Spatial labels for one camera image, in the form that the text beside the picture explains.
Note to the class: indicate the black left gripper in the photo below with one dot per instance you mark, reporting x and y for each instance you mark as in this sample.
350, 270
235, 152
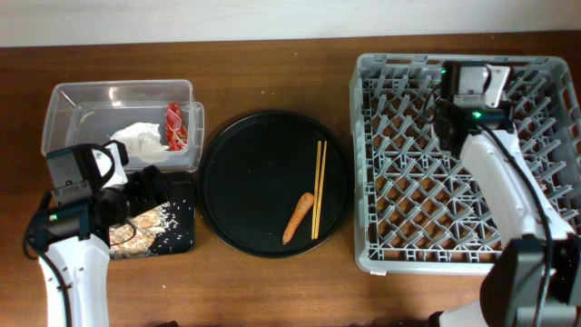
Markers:
151, 193

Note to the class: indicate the white paper napkin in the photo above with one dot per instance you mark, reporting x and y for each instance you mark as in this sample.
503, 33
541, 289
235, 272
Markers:
142, 141

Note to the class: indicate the red snack wrapper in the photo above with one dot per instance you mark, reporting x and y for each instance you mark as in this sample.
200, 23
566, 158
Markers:
176, 131

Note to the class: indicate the orange carrot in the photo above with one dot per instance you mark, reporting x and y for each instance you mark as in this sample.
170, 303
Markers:
302, 207

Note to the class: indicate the wooden chopstick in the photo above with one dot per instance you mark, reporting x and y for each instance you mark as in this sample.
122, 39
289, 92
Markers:
316, 190
321, 185

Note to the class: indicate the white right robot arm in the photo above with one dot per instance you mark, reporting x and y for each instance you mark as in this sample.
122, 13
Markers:
536, 279

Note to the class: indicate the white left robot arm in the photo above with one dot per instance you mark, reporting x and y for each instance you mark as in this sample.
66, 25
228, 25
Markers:
69, 234

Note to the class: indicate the clear plastic waste bin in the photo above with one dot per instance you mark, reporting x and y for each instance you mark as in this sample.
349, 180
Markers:
91, 112

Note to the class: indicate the grey dishwasher rack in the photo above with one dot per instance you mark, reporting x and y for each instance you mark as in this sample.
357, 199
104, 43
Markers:
418, 211

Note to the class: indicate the black rectangular tray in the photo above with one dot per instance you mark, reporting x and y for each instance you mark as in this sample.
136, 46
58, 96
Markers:
181, 199

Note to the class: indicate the spilled rice food scraps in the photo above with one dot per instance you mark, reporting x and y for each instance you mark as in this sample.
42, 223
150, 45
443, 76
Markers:
144, 235

